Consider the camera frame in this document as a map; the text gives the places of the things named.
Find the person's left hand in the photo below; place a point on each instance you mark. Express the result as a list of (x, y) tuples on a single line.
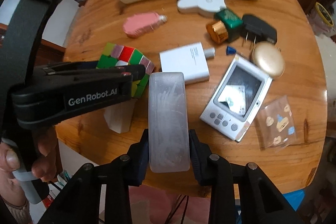
[(44, 168)]

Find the white handheld electronic device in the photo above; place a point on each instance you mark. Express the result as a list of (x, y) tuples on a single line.
[(237, 100)]

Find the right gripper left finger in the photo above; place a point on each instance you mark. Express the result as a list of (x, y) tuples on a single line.
[(138, 160)]

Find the green perfume bottle gold cap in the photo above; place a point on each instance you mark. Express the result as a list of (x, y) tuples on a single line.
[(225, 27)]

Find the black wall charger plug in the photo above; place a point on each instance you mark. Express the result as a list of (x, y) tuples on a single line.
[(257, 30)]

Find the white rabbit shaped gadget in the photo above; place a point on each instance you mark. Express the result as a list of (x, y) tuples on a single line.
[(206, 8)]

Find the pink round comb mirror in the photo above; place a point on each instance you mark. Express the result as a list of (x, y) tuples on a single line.
[(139, 24)]

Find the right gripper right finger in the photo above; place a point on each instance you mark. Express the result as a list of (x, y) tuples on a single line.
[(204, 168)]

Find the translucent plastic swab box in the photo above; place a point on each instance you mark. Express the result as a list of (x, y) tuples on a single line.
[(167, 123)]

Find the bin with yellow rim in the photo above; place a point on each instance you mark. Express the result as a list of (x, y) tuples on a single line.
[(324, 14)]

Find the gold oval compact case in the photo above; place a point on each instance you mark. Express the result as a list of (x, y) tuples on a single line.
[(269, 59)]

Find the clear small plastic bag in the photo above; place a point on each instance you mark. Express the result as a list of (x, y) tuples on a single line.
[(118, 117)]

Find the white power bank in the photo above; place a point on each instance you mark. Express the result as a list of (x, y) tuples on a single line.
[(191, 60)]

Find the colourful rubik's cube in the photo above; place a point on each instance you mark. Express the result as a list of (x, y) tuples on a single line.
[(115, 55)]

